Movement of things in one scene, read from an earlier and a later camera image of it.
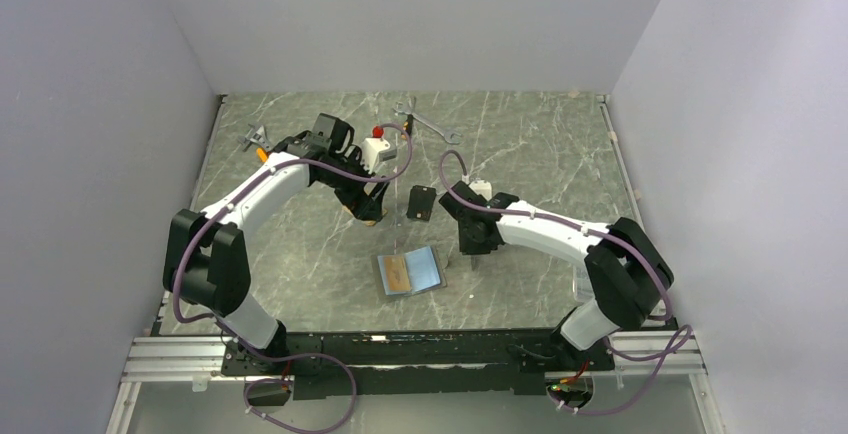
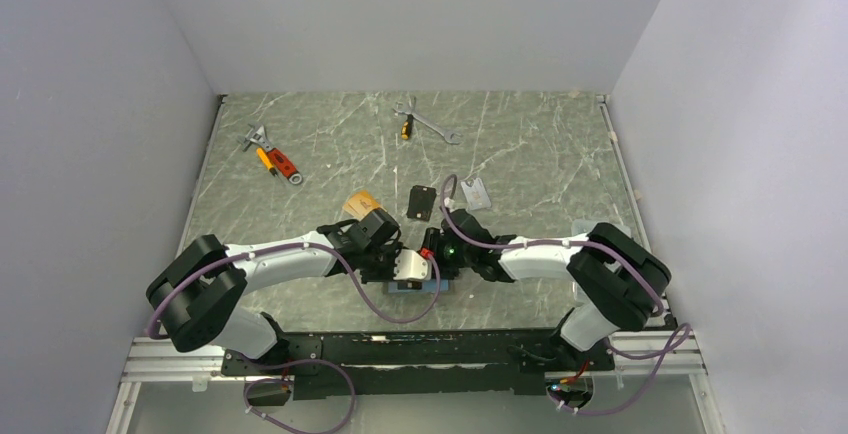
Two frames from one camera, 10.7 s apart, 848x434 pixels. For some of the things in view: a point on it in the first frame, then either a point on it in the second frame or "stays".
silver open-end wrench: x=446 y=136 stays
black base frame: x=425 y=365 stays
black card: x=420 y=202 stays
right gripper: x=468 y=247 -> x=435 y=238
